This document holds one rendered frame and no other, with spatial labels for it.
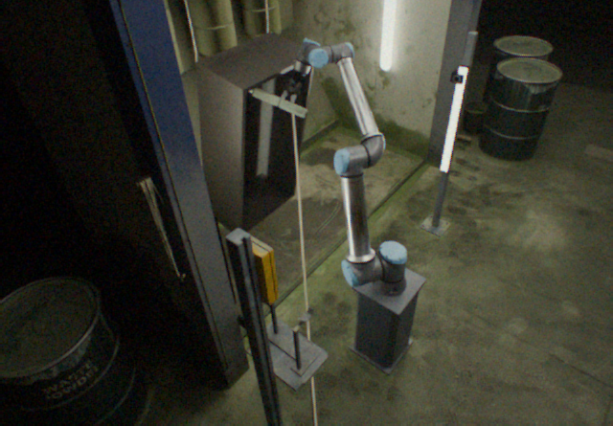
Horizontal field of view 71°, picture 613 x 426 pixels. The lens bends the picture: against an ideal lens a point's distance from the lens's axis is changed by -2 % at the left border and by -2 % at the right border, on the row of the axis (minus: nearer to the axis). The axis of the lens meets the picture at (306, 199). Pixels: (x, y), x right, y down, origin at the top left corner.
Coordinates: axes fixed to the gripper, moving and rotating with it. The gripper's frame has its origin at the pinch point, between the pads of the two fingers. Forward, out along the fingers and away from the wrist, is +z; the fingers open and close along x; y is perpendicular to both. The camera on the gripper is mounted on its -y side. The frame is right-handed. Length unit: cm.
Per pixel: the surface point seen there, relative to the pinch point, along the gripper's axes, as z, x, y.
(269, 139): 44, 5, 73
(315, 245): 110, -62, 74
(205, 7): -19, 91, 113
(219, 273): 76, -5, -59
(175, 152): 15, 27, -85
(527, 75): -80, -184, 189
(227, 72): -5.2, 34.0, -7.8
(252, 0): -36, 68, 159
